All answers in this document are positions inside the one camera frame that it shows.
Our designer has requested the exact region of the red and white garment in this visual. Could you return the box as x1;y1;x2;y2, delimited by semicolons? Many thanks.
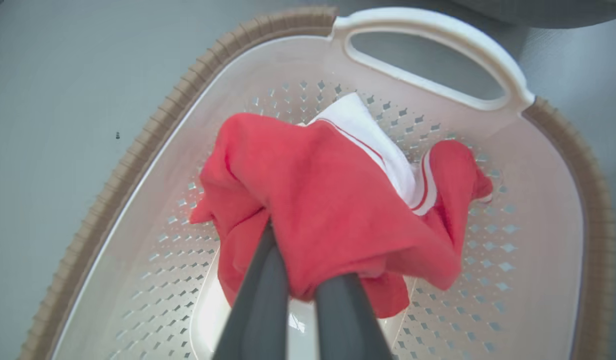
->
189;92;494;319

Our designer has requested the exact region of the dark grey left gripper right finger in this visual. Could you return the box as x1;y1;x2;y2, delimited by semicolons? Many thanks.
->
315;273;394;360

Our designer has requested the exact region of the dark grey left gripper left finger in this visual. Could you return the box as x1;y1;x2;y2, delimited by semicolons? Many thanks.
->
212;219;290;360

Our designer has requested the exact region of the grey fabric sofa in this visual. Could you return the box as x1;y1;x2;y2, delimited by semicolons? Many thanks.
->
450;0;616;29

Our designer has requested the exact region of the white perforated laundry basket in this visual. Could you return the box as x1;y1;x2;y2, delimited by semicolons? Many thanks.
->
18;6;616;360

